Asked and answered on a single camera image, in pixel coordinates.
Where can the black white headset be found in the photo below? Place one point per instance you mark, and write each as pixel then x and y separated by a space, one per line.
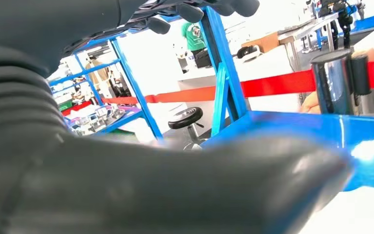
pixel 248 52

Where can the black bag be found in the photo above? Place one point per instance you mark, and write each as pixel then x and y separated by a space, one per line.
pixel 203 58

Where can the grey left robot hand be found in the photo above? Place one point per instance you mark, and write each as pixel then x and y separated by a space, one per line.
pixel 142 193

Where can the black stool chrome base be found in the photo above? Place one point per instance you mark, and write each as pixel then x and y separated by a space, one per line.
pixel 185 118

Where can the stainless steel table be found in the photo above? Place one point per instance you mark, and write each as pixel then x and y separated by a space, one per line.
pixel 303 29

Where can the blue steel shelf rack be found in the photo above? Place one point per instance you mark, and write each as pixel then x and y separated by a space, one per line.
pixel 137 93
pixel 303 126

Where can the black chrome barrier post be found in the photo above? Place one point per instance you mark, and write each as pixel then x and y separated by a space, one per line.
pixel 332 84

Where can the red barrier tape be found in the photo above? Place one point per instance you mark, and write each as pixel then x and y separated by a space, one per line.
pixel 277 84

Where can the black white humanoid robot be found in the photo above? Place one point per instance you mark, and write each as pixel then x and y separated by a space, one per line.
pixel 343 22

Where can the brown cardboard box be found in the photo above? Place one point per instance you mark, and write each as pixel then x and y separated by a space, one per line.
pixel 264 42

